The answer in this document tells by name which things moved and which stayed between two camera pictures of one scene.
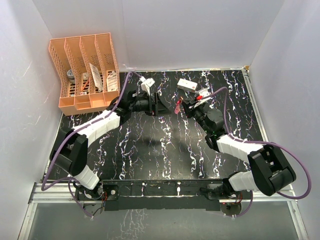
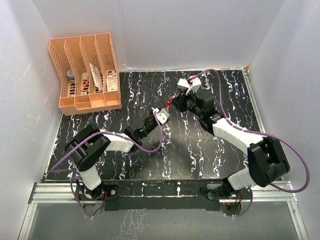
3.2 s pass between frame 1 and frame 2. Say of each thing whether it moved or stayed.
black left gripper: moved
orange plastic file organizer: stayed
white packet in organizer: stayed
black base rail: stayed
